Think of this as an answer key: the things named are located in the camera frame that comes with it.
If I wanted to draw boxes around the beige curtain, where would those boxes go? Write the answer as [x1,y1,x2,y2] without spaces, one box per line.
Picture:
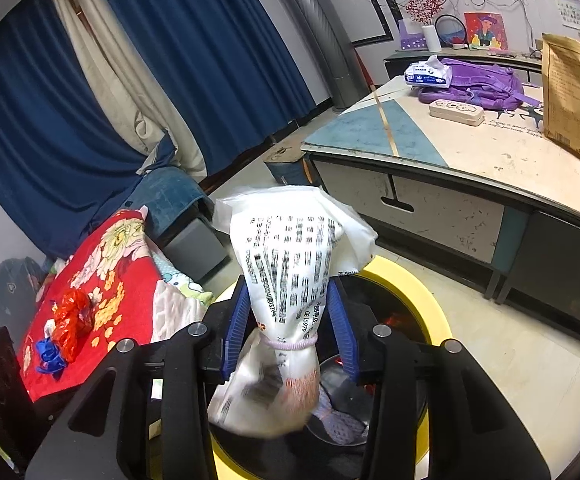
[52,0,208,181]

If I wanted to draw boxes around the brown paper bag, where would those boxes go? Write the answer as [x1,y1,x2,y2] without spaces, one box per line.
[542,34,580,157]

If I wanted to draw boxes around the tissue pack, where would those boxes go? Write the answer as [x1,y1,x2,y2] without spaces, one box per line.
[404,55,453,89]

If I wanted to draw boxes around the blue storage box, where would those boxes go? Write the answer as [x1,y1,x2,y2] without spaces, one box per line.
[263,138,319,185]

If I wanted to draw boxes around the grey patterned pillow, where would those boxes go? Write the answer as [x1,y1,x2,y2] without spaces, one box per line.
[0,257,45,347]

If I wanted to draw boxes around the dark blue curtain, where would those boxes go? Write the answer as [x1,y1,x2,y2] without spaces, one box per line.
[0,0,147,258]
[107,0,316,174]

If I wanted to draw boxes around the white foam fruit net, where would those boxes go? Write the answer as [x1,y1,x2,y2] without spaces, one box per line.
[307,386,368,446]

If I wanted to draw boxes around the right dark blue curtain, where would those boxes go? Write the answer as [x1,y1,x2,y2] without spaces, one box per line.
[107,0,316,174]

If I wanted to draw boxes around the yellow rimmed trash bin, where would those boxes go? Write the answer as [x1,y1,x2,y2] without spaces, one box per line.
[212,257,450,479]

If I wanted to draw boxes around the coffee table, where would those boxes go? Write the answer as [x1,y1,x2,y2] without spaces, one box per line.
[302,77,580,340]

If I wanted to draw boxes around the red plastic bag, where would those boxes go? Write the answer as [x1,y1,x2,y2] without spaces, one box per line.
[50,288,94,363]

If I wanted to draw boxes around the blue sofa cover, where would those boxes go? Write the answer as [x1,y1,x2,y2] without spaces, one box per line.
[122,166,214,244]

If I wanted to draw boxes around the white pencil case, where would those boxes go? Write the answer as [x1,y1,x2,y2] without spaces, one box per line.
[429,100,485,127]

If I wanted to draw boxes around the white vase red flowers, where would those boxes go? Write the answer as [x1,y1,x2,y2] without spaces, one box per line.
[405,0,445,53]

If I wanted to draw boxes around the red floral blanket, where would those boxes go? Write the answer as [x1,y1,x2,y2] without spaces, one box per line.
[18,207,213,401]

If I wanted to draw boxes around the blue plastic bag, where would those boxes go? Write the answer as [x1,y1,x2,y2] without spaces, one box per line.
[35,338,66,376]

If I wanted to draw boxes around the silver tower air conditioner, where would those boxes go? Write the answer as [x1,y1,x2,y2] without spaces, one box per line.
[281,0,369,110]

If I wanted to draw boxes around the colourful painting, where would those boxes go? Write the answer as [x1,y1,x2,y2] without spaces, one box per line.
[464,12,508,50]

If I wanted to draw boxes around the left dark blue curtain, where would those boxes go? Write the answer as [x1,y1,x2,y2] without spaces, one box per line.
[0,0,147,258]

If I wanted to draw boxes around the white printed plastic bag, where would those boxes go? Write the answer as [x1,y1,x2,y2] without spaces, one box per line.
[209,185,377,438]

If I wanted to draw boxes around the black tv cabinet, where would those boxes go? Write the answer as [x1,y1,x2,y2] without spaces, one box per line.
[383,48,542,86]

